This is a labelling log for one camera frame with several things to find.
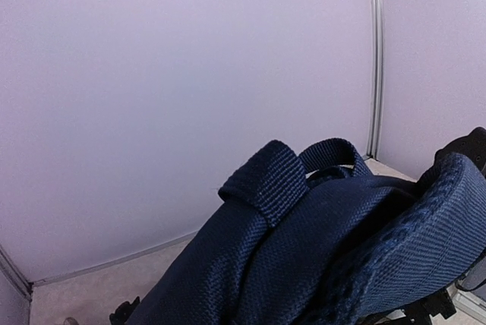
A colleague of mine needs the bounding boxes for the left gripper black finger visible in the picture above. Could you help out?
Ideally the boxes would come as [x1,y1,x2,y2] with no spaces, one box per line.
[109,296,140,325]

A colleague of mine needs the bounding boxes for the navy blue student backpack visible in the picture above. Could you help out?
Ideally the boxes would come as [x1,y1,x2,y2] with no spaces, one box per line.
[128,138,485,324]

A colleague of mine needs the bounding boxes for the white patterned ceramic cup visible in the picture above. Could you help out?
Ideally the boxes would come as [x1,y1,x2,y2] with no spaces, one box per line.
[63,317,79,325]

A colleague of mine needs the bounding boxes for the right aluminium frame post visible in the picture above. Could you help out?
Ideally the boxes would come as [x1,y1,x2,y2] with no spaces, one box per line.
[366,0,384,159]

